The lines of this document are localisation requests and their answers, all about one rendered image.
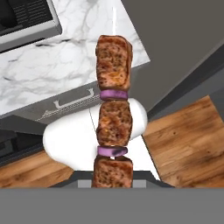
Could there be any white rounded object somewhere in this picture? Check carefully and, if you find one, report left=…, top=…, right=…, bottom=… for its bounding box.
left=42, top=97, right=162, bottom=182

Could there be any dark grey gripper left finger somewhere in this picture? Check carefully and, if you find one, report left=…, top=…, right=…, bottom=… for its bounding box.
left=50, top=171, right=95, bottom=189

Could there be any grey drawer front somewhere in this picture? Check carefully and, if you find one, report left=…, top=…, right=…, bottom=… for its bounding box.
left=0, top=59, right=151, bottom=123

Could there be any silver drawer handle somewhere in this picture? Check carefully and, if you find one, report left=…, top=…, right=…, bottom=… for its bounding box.
left=52, top=87, right=96, bottom=110

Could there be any kebab skewer with meat and onion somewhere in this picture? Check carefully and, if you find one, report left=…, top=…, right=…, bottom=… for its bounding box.
left=91, top=0, right=135, bottom=189

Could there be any silver microwave oven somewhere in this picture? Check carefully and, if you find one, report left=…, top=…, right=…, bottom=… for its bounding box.
left=0, top=0, right=63, bottom=54

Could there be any grey cabinet side panel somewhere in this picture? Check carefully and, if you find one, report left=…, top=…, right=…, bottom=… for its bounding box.
left=120, top=0, right=224, bottom=114

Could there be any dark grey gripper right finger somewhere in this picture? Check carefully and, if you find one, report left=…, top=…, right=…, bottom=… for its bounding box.
left=132, top=171, right=176, bottom=189

